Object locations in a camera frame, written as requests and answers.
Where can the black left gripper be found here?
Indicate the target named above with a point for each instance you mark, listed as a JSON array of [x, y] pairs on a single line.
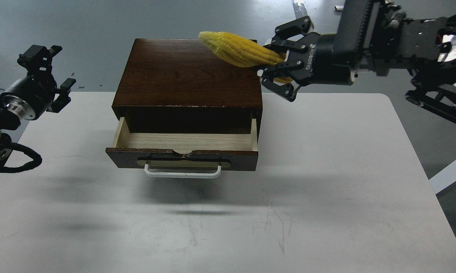
[[312, 64]]

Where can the black far-left gripper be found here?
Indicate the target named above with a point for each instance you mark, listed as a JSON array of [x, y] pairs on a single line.
[[28, 98]]

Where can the yellow corn cob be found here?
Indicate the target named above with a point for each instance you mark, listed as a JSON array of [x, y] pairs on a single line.
[[239, 51]]

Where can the wooden drawer with white handle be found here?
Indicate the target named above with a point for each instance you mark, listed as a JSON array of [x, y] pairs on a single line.
[[185, 155]]

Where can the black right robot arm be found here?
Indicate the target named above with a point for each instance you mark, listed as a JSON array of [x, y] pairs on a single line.
[[377, 35]]

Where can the dark wooden drawer cabinet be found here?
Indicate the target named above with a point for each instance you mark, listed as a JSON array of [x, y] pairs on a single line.
[[180, 86]]

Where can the black floor tape strip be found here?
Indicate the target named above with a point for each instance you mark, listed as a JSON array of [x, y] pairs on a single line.
[[299, 6]]

